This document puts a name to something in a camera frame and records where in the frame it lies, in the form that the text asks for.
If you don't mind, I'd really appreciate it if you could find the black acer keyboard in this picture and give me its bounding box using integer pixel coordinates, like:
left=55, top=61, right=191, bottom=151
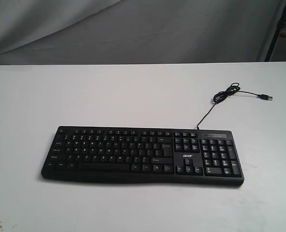
left=41, top=126, right=244, bottom=186

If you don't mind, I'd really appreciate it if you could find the grey backdrop cloth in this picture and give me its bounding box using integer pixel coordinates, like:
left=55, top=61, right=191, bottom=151
left=0, top=0, right=285, bottom=65

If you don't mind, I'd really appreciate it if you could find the black stand pole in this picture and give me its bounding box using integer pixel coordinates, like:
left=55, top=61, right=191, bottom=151
left=264, top=1, right=286, bottom=62

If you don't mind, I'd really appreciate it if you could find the black keyboard usb cable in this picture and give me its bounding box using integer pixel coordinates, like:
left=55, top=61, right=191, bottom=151
left=196, top=82, right=273, bottom=130

